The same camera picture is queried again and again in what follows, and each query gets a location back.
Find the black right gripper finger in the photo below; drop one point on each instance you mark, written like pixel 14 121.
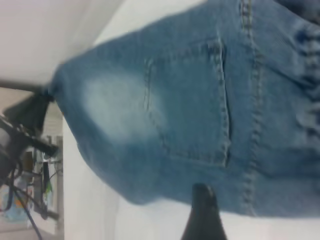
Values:
pixel 205 220

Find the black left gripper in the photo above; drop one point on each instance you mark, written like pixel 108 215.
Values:
pixel 15 137

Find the blue denim shorts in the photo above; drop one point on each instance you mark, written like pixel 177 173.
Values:
pixel 200 100

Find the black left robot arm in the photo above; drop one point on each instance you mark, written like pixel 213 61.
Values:
pixel 5 167

